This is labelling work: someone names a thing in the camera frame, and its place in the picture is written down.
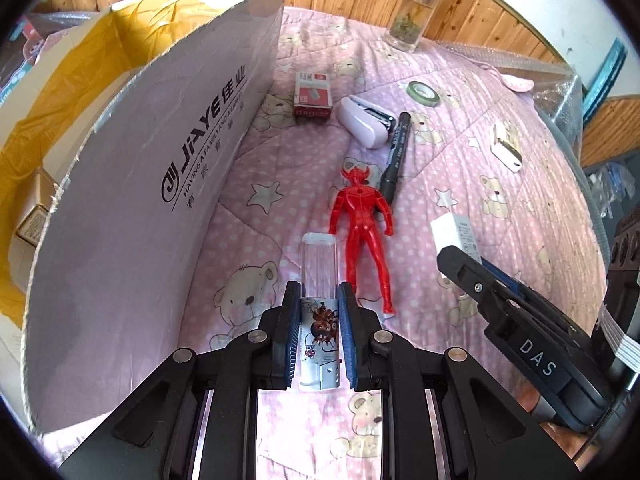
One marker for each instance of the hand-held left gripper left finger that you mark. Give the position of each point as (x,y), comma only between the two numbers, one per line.
(292,332)

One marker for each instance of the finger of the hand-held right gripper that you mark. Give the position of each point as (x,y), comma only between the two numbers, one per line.
(520,290)
(530,350)

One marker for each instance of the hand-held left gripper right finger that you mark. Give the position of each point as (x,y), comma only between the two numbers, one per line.
(346,332)

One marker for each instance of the clear plastic cartoon box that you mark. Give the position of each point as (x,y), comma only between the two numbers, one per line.
(320,270)

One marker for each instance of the white power adapter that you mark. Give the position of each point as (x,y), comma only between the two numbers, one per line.
(455,232)

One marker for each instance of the large cardboard box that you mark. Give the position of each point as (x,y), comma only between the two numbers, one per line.
(150,185)

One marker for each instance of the pink white stapler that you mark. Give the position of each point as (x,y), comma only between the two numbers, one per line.
(357,122)

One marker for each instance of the red grey staples box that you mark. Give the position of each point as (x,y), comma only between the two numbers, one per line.
(312,95)

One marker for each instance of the crumpled plastic bag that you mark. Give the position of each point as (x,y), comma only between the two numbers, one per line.
(605,185)

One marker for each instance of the red plastic figurine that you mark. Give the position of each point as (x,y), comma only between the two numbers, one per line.
(362,220)

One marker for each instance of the small white eraser box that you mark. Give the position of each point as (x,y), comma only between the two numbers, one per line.
(507,152)

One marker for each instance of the pink bear print blanket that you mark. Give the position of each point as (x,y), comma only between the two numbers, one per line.
(450,160)

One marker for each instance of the black marker pen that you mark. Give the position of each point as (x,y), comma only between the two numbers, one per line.
(395,160)

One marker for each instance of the clear bubble wrap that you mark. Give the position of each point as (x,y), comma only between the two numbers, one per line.
(70,17)
(555,90)

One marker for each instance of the blue framed board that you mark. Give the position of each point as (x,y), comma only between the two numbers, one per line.
(607,75)

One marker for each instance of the pink cloth item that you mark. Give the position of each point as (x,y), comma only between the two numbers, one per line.
(517,83)

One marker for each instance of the green tape roll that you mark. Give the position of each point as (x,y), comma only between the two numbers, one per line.
(412,91)

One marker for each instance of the small tan box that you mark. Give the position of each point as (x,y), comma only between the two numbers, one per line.
(35,215)

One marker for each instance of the glass bottle with tea leaves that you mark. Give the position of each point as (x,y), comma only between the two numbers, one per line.
(410,20)

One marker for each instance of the colourful printed box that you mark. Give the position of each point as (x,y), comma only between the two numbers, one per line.
(20,60)

